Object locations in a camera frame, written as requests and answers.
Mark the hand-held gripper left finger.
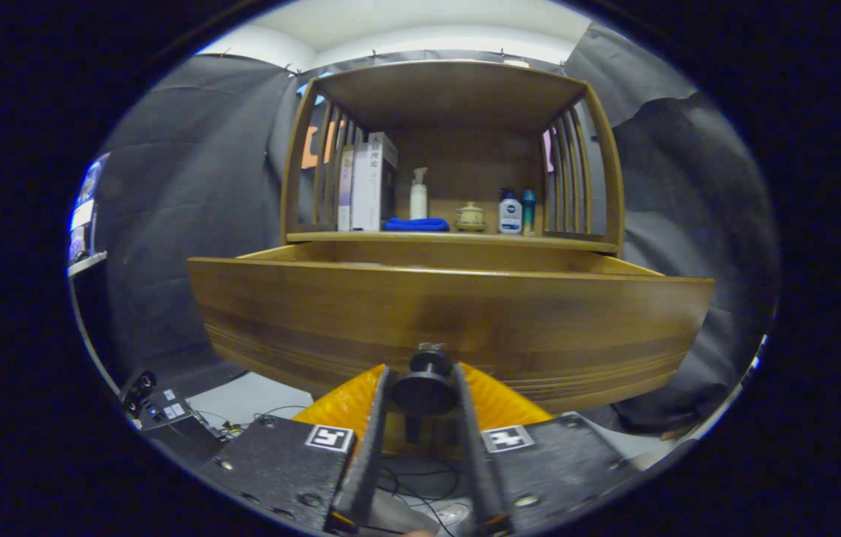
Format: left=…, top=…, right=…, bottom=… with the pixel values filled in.
left=201, top=363, right=391, bottom=534

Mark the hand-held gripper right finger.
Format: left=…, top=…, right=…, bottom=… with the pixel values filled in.
left=453, top=362, right=641, bottom=536

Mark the wooden drawer with black knob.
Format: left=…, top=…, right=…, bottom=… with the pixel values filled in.
left=188, top=240, right=716, bottom=441

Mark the wooden countertop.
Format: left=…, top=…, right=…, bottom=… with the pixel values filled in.
left=286, top=230, right=619, bottom=253

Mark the black electronic device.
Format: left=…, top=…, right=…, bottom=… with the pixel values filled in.
left=121, top=371, right=201, bottom=433

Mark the folded blue cloth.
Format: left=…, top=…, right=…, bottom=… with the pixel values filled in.
left=383, top=217, right=450, bottom=232

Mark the lidded ceramic tea cup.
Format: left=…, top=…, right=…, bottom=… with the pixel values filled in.
left=454, top=201, right=488, bottom=233

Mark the white lotion bottle blue cap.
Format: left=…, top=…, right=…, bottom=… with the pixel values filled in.
left=498, top=188, right=523, bottom=235

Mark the white pump bottle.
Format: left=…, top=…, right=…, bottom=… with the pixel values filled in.
left=410, top=167, right=429, bottom=220

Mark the thin pale book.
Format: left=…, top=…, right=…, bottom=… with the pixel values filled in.
left=337, top=144, right=356, bottom=232

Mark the thick white book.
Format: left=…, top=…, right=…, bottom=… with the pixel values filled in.
left=351, top=132, right=399, bottom=232

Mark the white monitor stand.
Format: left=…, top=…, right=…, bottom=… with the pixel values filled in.
left=66, top=251, right=123, bottom=400

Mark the computer monitor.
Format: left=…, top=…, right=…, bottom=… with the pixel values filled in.
left=69, top=153, right=112, bottom=262

